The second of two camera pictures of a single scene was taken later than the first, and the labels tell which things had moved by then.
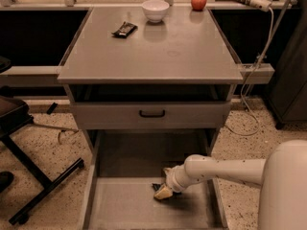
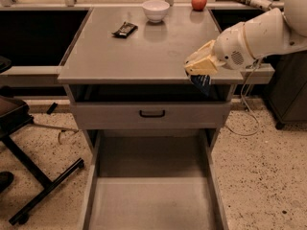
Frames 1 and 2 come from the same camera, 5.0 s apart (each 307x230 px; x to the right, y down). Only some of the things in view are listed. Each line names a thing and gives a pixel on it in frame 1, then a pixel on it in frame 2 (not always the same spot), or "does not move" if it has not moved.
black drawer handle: x=152 y=116 does not move
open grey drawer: x=127 y=166 does not move
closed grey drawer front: x=151 y=115 does not move
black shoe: x=6 y=179 does not move
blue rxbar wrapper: x=155 y=186 → x=202 y=82
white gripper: x=174 y=180 → x=230 y=49
